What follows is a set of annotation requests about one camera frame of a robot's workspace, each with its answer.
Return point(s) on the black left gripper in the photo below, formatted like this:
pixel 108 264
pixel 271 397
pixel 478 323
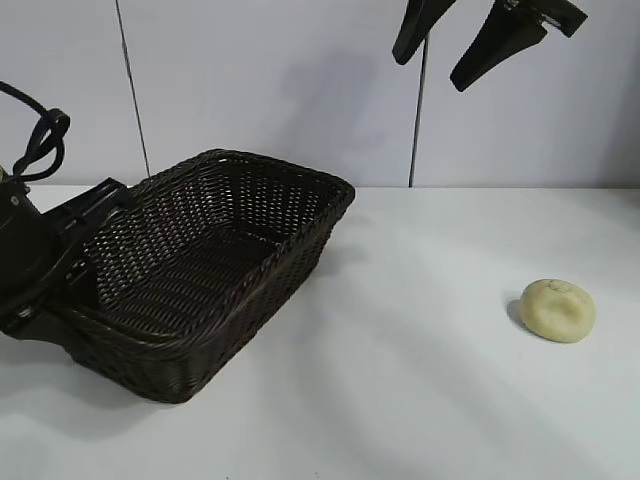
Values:
pixel 30 260

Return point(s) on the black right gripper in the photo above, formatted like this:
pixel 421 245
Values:
pixel 550 12

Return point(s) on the dark brown woven basket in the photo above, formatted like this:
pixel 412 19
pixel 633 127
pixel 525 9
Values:
pixel 200 260

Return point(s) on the pale yellow egg yolk pastry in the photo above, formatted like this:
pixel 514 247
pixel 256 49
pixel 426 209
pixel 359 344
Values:
pixel 555 312

